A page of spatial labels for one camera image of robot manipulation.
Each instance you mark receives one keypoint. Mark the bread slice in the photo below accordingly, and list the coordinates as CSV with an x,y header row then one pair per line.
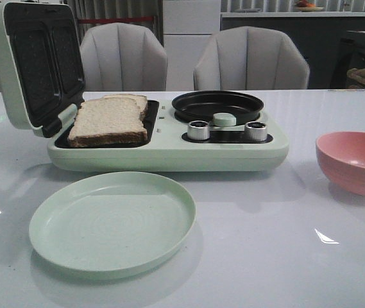
x,y
141,101
107,121

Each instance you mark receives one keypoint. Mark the mint green hinged lid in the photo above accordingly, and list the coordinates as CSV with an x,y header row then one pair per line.
x,y
41,73

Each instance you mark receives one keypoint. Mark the mint green breakfast maker base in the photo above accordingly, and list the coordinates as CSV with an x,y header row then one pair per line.
x,y
168,148

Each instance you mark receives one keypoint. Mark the left silver control knob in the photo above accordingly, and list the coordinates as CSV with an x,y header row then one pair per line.
x,y
198,130

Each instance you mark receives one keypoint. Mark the silver control knob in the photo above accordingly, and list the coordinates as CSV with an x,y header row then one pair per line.
x,y
255,131
198,130

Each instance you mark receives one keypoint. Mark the black round frying pan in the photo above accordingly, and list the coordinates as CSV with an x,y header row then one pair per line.
x,y
202,105

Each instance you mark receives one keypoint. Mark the right silver control knob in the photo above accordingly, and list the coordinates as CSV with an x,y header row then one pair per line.
x,y
255,131

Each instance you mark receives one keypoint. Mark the mint green round plate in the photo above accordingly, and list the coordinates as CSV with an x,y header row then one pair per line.
x,y
113,225

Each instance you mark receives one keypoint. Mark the right beige upholstered chair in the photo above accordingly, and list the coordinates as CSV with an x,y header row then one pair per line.
x,y
251,58

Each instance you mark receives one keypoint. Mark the beige upholstered chair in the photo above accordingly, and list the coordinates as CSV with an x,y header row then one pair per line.
x,y
251,58
123,57

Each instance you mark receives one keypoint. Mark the left beige upholstered chair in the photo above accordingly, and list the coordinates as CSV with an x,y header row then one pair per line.
x,y
123,57

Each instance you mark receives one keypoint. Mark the white cabinet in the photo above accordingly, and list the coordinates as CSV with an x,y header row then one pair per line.
x,y
187,26

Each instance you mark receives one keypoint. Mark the red barrier belt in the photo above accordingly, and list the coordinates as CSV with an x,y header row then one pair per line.
x,y
151,18

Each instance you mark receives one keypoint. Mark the pink bowl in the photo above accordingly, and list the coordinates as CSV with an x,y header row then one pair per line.
x,y
341,157

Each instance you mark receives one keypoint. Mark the dark counter with white top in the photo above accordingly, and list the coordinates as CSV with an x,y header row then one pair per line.
x,y
316,35

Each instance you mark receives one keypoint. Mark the fruit plate on counter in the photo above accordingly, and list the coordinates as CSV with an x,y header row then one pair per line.
x,y
306,6

